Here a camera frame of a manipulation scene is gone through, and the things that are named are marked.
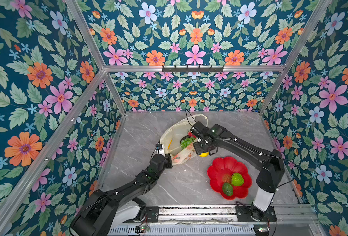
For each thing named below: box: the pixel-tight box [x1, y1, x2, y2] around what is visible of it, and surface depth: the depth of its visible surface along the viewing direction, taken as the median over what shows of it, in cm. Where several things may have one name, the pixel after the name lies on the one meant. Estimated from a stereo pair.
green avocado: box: [222, 182, 233, 197], surface depth 79 cm
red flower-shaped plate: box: [207, 156, 253, 201], surface depth 87 cm
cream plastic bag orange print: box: [159, 114, 208, 166], surface depth 92 cm
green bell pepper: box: [231, 172, 245, 187], surface depth 81 cm
